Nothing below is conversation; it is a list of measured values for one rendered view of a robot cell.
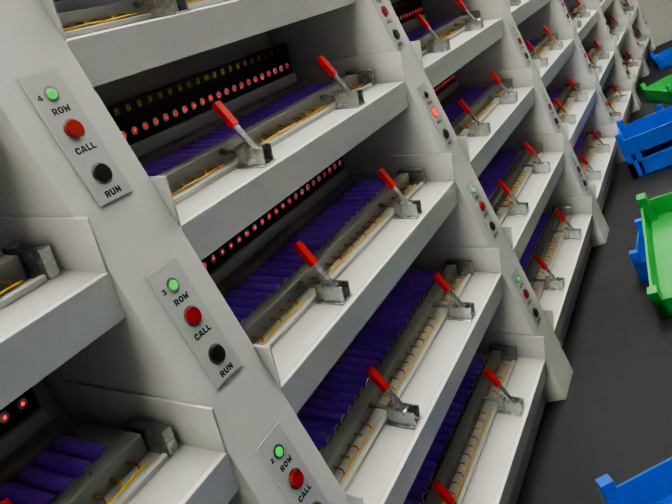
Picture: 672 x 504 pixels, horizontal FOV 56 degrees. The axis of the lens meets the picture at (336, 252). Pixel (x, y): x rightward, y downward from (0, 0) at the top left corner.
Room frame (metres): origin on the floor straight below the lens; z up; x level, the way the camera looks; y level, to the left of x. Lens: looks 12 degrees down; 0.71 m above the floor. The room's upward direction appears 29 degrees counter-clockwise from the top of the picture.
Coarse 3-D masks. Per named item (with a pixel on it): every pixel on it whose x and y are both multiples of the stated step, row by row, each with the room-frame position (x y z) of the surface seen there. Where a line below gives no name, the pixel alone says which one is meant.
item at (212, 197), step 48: (144, 96) 0.87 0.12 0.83; (192, 96) 0.95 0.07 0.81; (240, 96) 1.04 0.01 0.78; (288, 96) 1.08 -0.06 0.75; (336, 96) 0.99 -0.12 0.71; (384, 96) 1.03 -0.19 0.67; (144, 144) 0.86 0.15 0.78; (192, 144) 0.88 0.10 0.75; (240, 144) 0.78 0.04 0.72; (288, 144) 0.84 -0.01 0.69; (336, 144) 0.89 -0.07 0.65; (192, 192) 0.71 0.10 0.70; (240, 192) 0.70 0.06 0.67; (288, 192) 0.78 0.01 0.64; (192, 240) 0.63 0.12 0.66
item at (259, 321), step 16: (400, 176) 1.11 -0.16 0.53; (384, 192) 1.05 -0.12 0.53; (368, 208) 0.99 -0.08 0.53; (384, 208) 1.03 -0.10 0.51; (352, 224) 0.94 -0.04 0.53; (368, 224) 0.98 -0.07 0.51; (336, 240) 0.90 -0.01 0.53; (352, 240) 0.93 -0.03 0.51; (320, 256) 0.86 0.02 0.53; (336, 256) 0.89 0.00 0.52; (304, 272) 0.82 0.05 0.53; (288, 288) 0.78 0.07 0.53; (304, 288) 0.81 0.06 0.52; (272, 304) 0.75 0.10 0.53; (288, 304) 0.78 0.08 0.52; (256, 320) 0.72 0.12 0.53; (272, 320) 0.75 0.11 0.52; (256, 336) 0.71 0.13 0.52
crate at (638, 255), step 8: (640, 224) 1.50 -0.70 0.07; (640, 232) 1.50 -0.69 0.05; (640, 240) 1.47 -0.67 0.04; (640, 248) 1.45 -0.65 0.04; (632, 256) 1.35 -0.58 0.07; (640, 256) 1.35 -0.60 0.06; (640, 264) 1.35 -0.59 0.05; (640, 272) 1.35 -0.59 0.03; (640, 280) 1.36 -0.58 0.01; (648, 280) 1.35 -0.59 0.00
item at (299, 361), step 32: (384, 160) 1.16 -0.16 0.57; (416, 160) 1.13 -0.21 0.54; (448, 160) 1.10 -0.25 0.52; (320, 192) 1.09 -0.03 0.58; (448, 192) 1.07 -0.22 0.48; (288, 224) 1.00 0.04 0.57; (416, 224) 0.95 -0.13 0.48; (384, 256) 0.87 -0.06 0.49; (416, 256) 0.94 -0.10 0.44; (352, 288) 0.79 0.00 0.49; (384, 288) 0.84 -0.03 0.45; (288, 320) 0.75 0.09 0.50; (320, 320) 0.73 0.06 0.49; (352, 320) 0.76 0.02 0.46; (288, 352) 0.68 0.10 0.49; (320, 352) 0.69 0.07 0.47; (288, 384) 0.63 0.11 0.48
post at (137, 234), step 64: (0, 0) 0.59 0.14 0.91; (0, 64) 0.56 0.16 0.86; (64, 64) 0.61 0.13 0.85; (0, 128) 0.55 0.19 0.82; (0, 192) 0.58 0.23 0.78; (64, 192) 0.55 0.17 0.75; (128, 256) 0.56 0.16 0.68; (192, 256) 0.61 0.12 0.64; (128, 320) 0.55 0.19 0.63; (64, 384) 0.64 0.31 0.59; (128, 384) 0.59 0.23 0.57; (192, 384) 0.55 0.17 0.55; (256, 384) 0.60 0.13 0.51; (256, 448) 0.57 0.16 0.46
